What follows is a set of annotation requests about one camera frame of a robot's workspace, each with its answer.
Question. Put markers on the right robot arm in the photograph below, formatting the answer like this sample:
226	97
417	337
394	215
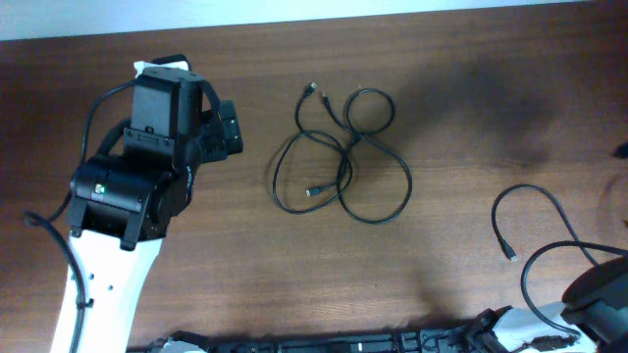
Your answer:
594	307

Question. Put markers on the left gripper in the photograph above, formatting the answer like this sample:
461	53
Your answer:
219	147

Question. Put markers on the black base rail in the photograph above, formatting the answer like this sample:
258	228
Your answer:
343	343

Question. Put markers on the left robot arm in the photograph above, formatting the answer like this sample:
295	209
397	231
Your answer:
123	199

